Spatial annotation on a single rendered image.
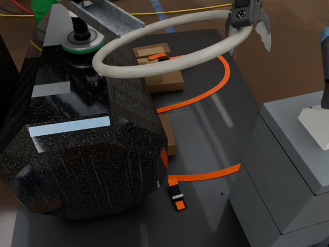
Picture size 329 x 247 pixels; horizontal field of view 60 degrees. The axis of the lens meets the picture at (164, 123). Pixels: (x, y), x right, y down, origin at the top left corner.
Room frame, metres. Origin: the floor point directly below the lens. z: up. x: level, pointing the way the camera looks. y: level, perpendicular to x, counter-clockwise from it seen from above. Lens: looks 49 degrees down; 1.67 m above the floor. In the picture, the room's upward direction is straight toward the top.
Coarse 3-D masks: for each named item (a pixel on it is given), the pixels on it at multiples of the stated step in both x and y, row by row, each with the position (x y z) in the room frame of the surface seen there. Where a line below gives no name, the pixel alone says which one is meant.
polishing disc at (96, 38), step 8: (64, 32) 1.30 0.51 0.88; (72, 32) 1.30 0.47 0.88; (96, 32) 1.30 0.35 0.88; (64, 40) 1.23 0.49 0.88; (72, 40) 1.23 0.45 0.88; (88, 40) 1.23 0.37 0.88; (96, 40) 1.23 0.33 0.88; (72, 48) 1.16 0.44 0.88; (80, 48) 1.16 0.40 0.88; (88, 48) 1.17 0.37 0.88
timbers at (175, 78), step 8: (136, 48) 2.33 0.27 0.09; (144, 48) 2.33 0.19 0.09; (168, 48) 2.33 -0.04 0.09; (136, 56) 2.20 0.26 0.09; (168, 56) 2.27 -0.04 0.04; (176, 72) 1.95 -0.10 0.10; (168, 80) 1.84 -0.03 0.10; (176, 80) 1.84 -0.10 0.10; (152, 88) 1.79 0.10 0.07; (160, 88) 1.80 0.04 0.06; (168, 88) 1.81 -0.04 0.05; (176, 88) 1.82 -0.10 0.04
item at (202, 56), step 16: (192, 16) 0.96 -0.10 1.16; (208, 16) 0.93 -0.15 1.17; (224, 16) 0.88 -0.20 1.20; (128, 32) 0.93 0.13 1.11; (144, 32) 0.94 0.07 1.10; (240, 32) 0.64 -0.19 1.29; (112, 48) 0.83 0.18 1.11; (208, 48) 0.57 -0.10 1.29; (224, 48) 0.58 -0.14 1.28; (96, 64) 0.65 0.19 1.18; (160, 64) 0.54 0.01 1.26; (176, 64) 0.53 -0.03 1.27; (192, 64) 0.54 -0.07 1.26
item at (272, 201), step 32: (320, 96) 0.87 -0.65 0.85; (256, 128) 0.81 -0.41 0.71; (288, 128) 0.69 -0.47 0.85; (256, 160) 0.74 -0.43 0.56; (288, 160) 0.60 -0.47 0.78; (320, 160) 0.55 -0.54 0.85; (256, 192) 0.66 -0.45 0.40; (288, 192) 0.53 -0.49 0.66; (320, 192) 0.45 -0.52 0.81; (256, 224) 0.57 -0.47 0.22; (288, 224) 0.45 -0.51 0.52; (320, 224) 0.50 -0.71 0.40
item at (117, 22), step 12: (96, 0) 1.20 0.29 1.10; (72, 12) 1.15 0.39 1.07; (84, 12) 1.06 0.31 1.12; (96, 12) 1.13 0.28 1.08; (108, 12) 1.13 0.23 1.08; (120, 12) 1.06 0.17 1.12; (96, 24) 0.99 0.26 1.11; (108, 24) 1.04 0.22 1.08; (120, 24) 1.03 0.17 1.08; (132, 24) 1.00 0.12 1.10; (144, 24) 0.96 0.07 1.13; (108, 36) 0.93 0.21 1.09
